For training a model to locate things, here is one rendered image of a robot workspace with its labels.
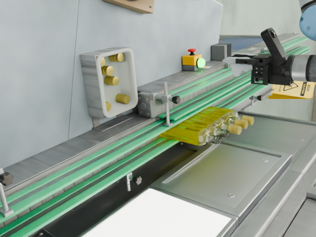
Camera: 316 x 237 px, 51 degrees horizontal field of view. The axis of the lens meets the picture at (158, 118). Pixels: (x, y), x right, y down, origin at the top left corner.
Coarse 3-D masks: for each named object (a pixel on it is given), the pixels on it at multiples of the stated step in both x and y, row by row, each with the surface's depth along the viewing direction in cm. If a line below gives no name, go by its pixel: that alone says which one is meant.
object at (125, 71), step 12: (96, 60) 109; (108, 60) 121; (132, 60) 121; (120, 72) 126; (132, 72) 123; (120, 84) 128; (132, 84) 125; (108, 96) 124; (132, 96) 127; (120, 108) 122
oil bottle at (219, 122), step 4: (192, 116) 137; (196, 116) 137; (200, 116) 136; (204, 116) 136; (208, 116) 136; (212, 116) 135; (208, 120) 131; (212, 120) 131; (216, 120) 131; (220, 120) 131; (216, 124) 129; (220, 124) 129; (220, 128) 130
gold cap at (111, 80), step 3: (105, 78) 121; (108, 78) 120; (111, 78) 119; (114, 78) 119; (117, 78) 120; (105, 81) 121; (108, 81) 120; (111, 81) 119; (114, 81) 119; (117, 81) 120; (108, 84) 121; (111, 84) 120; (114, 84) 120; (117, 84) 121
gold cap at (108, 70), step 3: (105, 66) 117; (108, 66) 116; (102, 69) 117; (105, 69) 116; (108, 69) 116; (111, 69) 117; (102, 72) 117; (105, 72) 116; (108, 72) 116; (111, 72) 118; (108, 75) 117
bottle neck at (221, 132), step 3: (216, 129) 125; (219, 129) 125; (222, 129) 125; (216, 132) 125; (219, 132) 124; (222, 132) 124; (225, 132) 123; (228, 132) 124; (216, 135) 126; (219, 135) 125; (222, 135) 124; (225, 135) 123; (228, 135) 124
